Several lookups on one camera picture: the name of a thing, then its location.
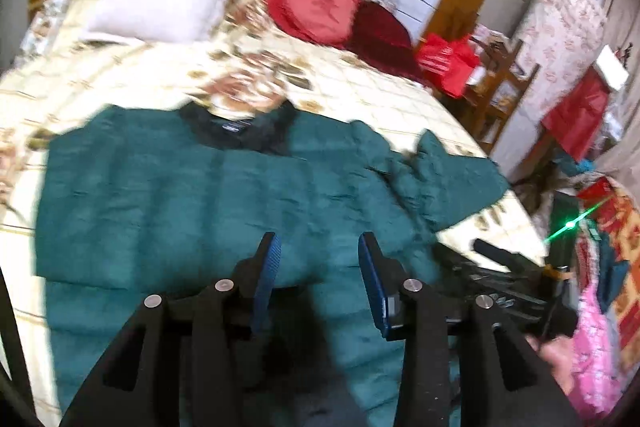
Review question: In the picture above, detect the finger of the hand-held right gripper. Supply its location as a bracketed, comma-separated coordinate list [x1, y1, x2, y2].
[472, 237, 548, 275]
[462, 272, 548, 310]

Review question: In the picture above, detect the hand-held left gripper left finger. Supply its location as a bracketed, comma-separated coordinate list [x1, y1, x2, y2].
[60, 232, 283, 427]

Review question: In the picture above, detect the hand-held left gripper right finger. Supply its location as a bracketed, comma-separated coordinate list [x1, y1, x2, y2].
[357, 232, 583, 427]

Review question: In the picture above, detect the dark green down jacket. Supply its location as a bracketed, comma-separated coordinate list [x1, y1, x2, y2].
[34, 102, 511, 427]

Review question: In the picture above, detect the person's right hand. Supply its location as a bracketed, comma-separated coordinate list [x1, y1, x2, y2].
[527, 336, 577, 395]

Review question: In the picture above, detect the red patterned quilt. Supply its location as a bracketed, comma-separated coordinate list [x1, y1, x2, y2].
[575, 177, 640, 358]

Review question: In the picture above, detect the pink clothing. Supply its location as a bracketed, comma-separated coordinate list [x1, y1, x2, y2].
[570, 282, 626, 423]

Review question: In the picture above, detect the red cloth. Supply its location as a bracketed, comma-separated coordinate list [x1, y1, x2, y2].
[542, 69, 611, 162]

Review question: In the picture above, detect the wooden chair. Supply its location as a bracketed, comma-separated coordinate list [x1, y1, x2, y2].
[462, 39, 541, 155]

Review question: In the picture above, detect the bed with floral bedspread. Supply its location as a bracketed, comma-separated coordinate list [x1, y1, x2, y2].
[0, 0, 548, 427]

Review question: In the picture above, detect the white box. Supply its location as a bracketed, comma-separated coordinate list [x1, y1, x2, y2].
[595, 46, 628, 90]

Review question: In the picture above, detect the red gift bag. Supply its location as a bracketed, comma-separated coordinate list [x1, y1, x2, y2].
[415, 33, 481, 98]

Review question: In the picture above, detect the floral covered mattress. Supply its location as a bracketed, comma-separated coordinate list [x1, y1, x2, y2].
[500, 0, 608, 178]

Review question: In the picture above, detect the dark red cushion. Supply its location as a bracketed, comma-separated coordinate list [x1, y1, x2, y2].
[345, 0, 426, 82]

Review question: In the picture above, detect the red heart-shaped cushion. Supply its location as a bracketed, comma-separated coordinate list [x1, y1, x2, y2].
[265, 0, 363, 48]

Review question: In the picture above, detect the floral pillow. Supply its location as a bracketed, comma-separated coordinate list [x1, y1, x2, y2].
[22, 0, 76, 58]

